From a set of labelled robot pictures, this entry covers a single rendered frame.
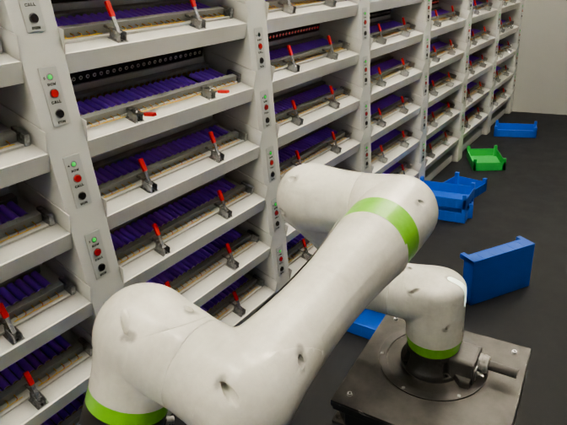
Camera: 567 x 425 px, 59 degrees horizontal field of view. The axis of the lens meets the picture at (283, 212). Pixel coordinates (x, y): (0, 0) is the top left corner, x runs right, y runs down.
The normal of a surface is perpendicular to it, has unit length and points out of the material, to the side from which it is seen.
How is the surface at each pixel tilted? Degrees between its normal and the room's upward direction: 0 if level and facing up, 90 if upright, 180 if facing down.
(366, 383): 1
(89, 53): 108
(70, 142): 90
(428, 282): 16
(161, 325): 27
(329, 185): 40
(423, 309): 90
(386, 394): 1
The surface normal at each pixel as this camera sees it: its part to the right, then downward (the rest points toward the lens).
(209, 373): -0.29, -0.51
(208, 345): -0.04, -0.79
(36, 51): 0.81, 0.18
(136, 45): 0.80, 0.45
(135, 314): -0.05, -0.55
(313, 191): -0.41, -0.26
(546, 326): -0.08, -0.90
